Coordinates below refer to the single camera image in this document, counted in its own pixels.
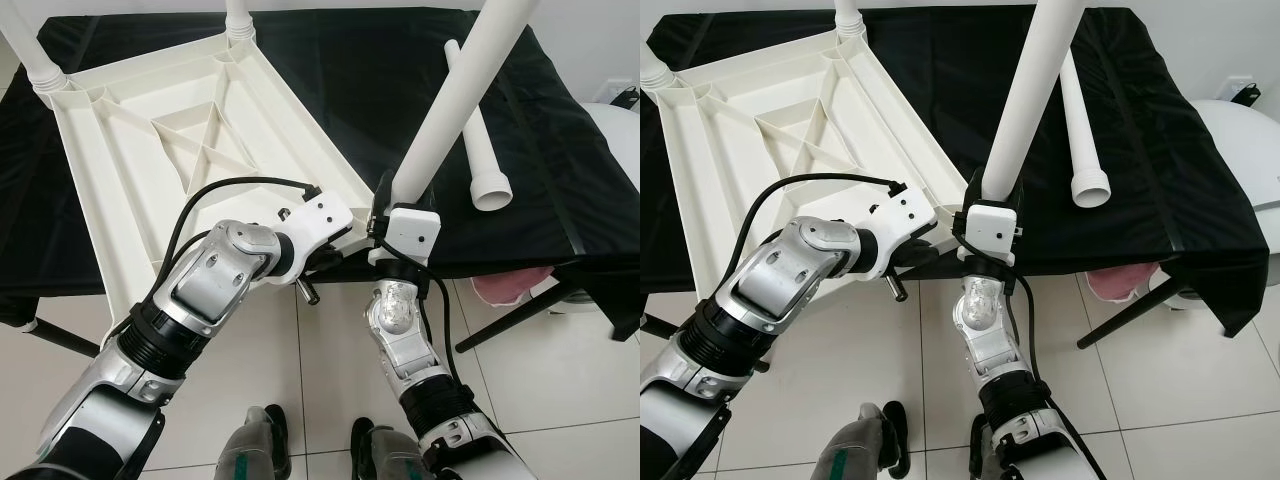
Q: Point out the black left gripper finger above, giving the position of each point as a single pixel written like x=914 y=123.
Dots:
x=922 y=255
x=335 y=263

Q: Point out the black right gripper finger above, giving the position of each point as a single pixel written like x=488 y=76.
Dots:
x=974 y=190
x=382 y=193

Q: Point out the white plastic table top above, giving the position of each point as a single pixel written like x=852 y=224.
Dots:
x=130 y=160
x=730 y=160

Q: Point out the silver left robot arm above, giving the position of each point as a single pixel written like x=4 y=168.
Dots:
x=790 y=270
x=215 y=275

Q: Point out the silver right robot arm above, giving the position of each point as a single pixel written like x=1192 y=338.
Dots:
x=980 y=320
x=395 y=320

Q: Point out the black tablecloth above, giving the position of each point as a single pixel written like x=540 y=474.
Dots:
x=1170 y=130
x=570 y=150

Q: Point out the grey robot right leg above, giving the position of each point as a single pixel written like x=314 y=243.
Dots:
x=985 y=450
x=390 y=458

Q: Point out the white round appliance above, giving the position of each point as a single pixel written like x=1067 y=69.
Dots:
x=620 y=140
x=1245 y=150

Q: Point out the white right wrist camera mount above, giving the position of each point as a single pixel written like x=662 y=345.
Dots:
x=992 y=228
x=410 y=232

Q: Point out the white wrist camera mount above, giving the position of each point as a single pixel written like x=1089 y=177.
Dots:
x=320 y=218
x=410 y=232
x=905 y=215
x=992 y=228

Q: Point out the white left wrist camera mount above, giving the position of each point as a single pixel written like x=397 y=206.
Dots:
x=320 y=218
x=905 y=215

